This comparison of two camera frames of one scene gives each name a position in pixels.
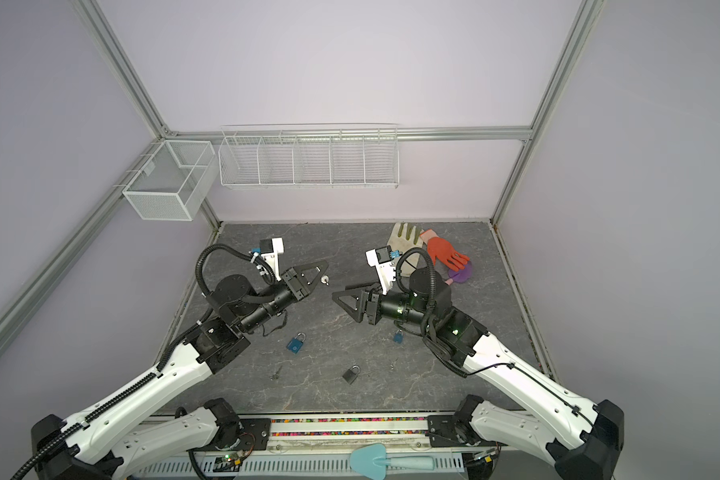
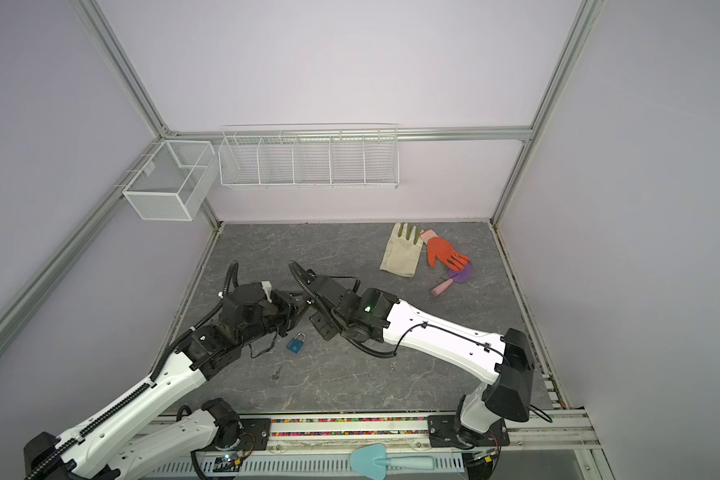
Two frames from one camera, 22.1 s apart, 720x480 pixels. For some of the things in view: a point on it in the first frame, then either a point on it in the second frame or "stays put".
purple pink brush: [460, 276] stays put
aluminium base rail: [342, 433] stays put
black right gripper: [372, 305] → [326, 331]
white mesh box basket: [175, 181] stays put
